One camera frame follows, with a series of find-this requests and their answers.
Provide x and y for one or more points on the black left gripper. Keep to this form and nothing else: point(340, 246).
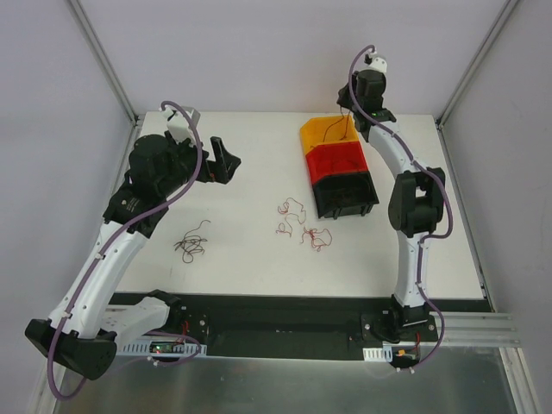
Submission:
point(209, 171)

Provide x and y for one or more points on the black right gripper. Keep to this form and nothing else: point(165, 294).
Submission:
point(345, 98)

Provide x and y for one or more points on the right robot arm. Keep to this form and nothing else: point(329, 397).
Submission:
point(416, 206)

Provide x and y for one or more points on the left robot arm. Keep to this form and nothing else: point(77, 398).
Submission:
point(77, 334)

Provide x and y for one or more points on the yellow plastic bin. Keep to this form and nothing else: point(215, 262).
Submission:
point(327, 130)

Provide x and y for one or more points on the red plastic bin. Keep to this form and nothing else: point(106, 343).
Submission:
point(335, 159)

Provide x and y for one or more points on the black plastic bin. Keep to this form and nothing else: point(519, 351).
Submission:
point(350, 194)

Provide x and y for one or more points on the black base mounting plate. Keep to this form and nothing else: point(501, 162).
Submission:
point(298, 328)

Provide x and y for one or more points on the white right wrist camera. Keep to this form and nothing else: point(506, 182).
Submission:
point(376, 62)

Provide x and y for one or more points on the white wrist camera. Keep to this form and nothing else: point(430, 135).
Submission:
point(177, 125)
point(376, 62)

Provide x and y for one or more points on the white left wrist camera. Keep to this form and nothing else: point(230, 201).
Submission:
point(177, 125)

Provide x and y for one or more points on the white slotted cable duct left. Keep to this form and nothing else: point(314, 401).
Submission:
point(158, 348)

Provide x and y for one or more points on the white slotted cable duct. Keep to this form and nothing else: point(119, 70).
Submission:
point(158, 348)
point(383, 354)

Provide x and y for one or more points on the right aluminium frame post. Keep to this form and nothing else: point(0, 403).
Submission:
point(490, 38)

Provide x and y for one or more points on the aluminium frame post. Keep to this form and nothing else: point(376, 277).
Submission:
point(102, 59)
point(490, 38)

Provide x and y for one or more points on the left aluminium frame post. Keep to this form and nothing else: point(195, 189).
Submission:
point(102, 59)

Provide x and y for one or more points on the white slotted cable duct right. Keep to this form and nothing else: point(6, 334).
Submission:
point(383, 354)

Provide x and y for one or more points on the aluminium rail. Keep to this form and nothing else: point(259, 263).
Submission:
point(480, 330)

